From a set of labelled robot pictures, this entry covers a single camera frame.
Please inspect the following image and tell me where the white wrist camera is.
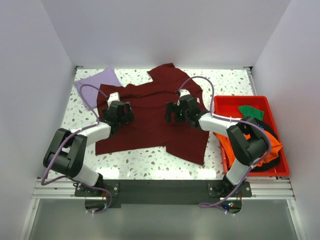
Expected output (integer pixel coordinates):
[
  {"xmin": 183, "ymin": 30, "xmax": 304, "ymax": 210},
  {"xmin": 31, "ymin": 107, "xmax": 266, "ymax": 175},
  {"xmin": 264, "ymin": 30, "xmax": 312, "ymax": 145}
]
[
  {"xmin": 107, "ymin": 92, "xmax": 120, "ymax": 107},
  {"xmin": 176, "ymin": 89, "xmax": 191, "ymax": 98}
]

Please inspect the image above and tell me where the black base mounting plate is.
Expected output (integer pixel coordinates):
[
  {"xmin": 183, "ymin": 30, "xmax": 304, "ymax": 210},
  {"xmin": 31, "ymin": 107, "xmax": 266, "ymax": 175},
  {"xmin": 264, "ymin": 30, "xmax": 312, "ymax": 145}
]
[{"xmin": 74, "ymin": 178, "xmax": 253, "ymax": 210}]

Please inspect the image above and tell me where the folded lilac t shirt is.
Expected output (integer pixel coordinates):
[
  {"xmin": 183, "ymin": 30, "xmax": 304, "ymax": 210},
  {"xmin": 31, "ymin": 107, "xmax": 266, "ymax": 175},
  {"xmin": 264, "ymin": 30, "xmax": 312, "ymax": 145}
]
[{"xmin": 74, "ymin": 67, "xmax": 122, "ymax": 111}]

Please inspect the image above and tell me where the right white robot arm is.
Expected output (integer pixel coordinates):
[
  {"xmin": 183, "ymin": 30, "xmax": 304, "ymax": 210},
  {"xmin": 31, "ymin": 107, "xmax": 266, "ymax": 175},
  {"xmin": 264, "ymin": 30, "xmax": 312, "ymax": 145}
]
[{"xmin": 165, "ymin": 89, "xmax": 272, "ymax": 197}]

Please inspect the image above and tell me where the red plastic bin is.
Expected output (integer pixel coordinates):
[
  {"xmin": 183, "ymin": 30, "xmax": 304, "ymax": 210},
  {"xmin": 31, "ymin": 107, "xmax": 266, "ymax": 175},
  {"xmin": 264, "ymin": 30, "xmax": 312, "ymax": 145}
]
[{"xmin": 214, "ymin": 96, "xmax": 290, "ymax": 177}]

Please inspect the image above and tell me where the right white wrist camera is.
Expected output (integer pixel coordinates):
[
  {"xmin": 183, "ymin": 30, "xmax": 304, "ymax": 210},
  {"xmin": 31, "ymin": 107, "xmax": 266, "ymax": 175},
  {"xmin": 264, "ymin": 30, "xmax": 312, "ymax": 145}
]
[{"xmin": 176, "ymin": 89, "xmax": 191, "ymax": 98}]

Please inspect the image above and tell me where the maroon t shirt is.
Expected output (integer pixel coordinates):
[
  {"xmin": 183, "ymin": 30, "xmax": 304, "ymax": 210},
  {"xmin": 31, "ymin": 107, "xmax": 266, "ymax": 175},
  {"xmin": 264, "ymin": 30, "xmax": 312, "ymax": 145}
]
[{"xmin": 95, "ymin": 63, "xmax": 209, "ymax": 165}]

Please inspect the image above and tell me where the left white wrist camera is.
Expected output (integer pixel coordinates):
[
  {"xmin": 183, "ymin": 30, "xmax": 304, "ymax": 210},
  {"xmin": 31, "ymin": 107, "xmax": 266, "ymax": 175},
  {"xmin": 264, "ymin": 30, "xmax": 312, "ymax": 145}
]
[{"xmin": 107, "ymin": 92, "xmax": 120, "ymax": 107}]

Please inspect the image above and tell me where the green t shirt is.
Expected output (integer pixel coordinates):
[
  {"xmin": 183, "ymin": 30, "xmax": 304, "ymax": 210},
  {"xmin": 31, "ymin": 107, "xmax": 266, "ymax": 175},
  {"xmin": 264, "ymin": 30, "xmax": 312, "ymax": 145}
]
[{"xmin": 238, "ymin": 105, "xmax": 264, "ymax": 121}]

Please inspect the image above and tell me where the orange t shirt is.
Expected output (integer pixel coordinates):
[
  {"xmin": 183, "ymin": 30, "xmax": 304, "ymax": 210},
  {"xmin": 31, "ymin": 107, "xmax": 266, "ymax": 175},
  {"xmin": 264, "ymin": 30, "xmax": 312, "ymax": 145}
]
[{"xmin": 215, "ymin": 130, "xmax": 283, "ymax": 173}]

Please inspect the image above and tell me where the black t shirt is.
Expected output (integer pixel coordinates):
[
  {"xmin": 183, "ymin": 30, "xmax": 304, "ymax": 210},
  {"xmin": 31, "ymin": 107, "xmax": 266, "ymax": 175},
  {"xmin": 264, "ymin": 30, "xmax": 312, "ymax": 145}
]
[{"xmin": 252, "ymin": 118, "xmax": 283, "ymax": 173}]

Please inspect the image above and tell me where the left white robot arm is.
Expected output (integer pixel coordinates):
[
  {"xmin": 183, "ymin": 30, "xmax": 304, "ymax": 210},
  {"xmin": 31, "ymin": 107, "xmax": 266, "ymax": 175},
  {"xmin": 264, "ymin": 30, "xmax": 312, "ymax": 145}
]
[{"xmin": 41, "ymin": 100, "xmax": 135, "ymax": 196}]

